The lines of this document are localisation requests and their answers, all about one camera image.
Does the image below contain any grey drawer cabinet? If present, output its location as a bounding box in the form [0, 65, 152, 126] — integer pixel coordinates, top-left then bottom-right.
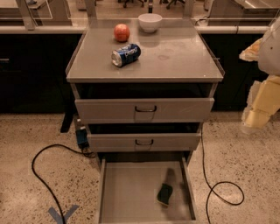
[66, 19, 223, 158]

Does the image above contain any black cable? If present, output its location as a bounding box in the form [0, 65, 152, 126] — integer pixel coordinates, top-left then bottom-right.
[199, 128, 245, 224]
[31, 143, 96, 224]

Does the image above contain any orange red apple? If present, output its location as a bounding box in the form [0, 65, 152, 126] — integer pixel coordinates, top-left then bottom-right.
[114, 24, 130, 42]

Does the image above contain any grey bottom drawer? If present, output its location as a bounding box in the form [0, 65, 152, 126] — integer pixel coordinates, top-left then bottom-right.
[95, 157, 199, 224]

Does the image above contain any blue power adapter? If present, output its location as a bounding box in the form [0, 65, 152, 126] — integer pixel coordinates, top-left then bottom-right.
[75, 129, 89, 149]

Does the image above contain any blue pepsi can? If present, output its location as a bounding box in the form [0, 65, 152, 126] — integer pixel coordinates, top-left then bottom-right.
[111, 44, 141, 67]

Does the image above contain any white bowl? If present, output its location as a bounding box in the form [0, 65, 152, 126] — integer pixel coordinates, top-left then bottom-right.
[138, 13, 163, 32]

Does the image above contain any grey middle drawer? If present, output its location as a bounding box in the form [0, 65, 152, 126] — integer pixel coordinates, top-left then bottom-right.
[87, 133, 200, 152]

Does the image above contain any black cable on right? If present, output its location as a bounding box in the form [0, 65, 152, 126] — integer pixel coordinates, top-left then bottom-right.
[199, 128, 245, 224]

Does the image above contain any dark green yellow sponge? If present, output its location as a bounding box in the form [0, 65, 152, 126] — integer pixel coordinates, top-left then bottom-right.
[157, 184, 173, 207]

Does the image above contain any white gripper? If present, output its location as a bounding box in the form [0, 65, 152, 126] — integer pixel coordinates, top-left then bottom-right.
[239, 38, 280, 135]

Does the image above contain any black cable on left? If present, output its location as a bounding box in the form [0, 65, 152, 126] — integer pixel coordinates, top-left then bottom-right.
[31, 143, 96, 224]

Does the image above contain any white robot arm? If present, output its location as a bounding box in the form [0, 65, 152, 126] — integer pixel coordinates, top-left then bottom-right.
[239, 17, 280, 134]

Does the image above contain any blue tape floor marker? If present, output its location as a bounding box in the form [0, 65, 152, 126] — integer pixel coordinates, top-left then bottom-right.
[48, 205, 79, 224]

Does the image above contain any grey drawer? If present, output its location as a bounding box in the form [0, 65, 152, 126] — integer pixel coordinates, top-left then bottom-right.
[87, 133, 200, 152]
[95, 157, 199, 224]
[75, 98, 214, 124]

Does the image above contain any grey top drawer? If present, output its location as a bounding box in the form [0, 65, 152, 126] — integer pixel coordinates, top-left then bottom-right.
[75, 98, 214, 124]

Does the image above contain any dark lab bench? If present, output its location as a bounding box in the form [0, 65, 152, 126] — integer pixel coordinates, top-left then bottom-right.
[0, 33, 81, 113]

